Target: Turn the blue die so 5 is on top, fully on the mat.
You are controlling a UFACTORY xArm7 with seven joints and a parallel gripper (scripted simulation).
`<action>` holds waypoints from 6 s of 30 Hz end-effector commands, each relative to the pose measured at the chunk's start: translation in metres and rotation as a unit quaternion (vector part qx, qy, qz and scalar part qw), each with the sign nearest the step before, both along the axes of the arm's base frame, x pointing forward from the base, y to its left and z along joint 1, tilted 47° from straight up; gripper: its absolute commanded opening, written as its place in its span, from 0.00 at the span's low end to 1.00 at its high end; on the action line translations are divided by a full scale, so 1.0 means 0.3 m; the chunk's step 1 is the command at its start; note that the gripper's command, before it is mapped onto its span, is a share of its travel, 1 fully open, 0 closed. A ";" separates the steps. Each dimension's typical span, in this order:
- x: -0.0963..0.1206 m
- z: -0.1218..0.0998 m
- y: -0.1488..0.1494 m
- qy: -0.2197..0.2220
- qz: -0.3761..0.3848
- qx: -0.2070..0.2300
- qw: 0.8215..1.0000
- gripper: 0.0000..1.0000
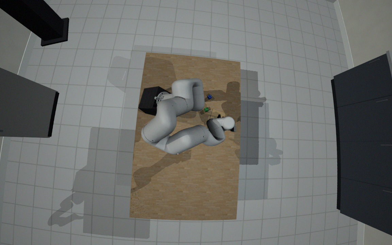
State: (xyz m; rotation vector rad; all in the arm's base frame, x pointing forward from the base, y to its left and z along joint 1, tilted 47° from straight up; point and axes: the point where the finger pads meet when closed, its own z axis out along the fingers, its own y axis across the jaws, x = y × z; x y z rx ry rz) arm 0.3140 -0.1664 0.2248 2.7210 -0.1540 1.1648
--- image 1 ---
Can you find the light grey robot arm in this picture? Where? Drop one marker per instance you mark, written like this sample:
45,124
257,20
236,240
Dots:
187,95

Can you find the tan square mat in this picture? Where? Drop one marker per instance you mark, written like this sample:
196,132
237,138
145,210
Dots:
215,114

